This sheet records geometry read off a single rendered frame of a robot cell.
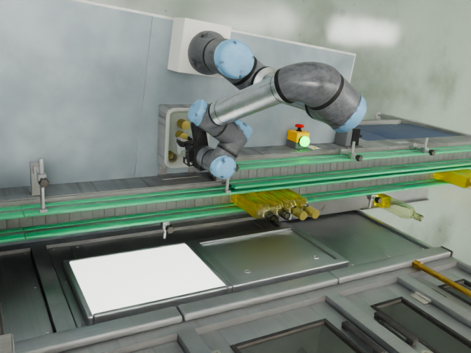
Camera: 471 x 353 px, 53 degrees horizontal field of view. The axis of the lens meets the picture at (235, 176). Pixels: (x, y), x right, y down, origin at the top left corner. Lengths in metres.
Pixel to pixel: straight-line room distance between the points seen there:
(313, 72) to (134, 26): 0.75
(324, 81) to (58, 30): 0.89
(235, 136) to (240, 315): 0.54
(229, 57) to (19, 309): 0.95
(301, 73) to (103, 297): 0.81
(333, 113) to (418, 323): 0.70
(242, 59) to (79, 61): 0.54
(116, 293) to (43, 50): 0.80
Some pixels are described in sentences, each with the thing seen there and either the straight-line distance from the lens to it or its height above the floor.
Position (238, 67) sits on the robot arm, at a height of 1.08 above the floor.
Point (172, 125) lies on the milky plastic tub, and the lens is 1.80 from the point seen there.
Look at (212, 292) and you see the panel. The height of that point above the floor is 1.32.
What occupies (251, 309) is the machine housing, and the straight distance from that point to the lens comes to 1.42.
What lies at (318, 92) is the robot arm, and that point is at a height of 1.48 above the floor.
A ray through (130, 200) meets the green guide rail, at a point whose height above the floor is 0.94.
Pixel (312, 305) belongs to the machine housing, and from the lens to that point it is 1.52.
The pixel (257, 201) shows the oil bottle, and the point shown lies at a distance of 1.74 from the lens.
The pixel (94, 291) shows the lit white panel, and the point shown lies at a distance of 1.44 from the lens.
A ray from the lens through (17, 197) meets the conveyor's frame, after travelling 1.64.
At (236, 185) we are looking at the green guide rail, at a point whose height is 0.95.
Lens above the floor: 2.40
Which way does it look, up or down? 55 degrees down
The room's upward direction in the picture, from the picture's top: 121 degrees clockwise
